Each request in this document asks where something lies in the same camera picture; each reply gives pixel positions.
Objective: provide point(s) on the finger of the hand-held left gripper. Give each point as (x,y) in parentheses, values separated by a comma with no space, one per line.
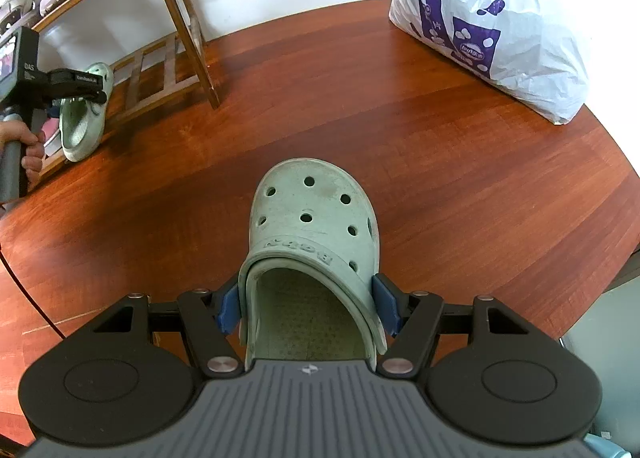
(97,98)

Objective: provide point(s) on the white printed plastic bag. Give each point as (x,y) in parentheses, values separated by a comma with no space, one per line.
(500,28)

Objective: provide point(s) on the brown wooden shoe rack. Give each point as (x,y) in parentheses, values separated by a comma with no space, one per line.
(182,13)

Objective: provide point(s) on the person's left hand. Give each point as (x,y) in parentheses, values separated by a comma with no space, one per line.
(31,153)

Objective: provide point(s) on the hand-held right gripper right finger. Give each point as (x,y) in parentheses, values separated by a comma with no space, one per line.
(387,305)

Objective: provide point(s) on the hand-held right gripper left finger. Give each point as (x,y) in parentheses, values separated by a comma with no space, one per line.
(229,310)

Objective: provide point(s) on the pink boot with grey fur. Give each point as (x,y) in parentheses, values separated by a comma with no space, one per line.
(51,133)

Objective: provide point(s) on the mint green clog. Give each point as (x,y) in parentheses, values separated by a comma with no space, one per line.
(80,133)
(310,208)

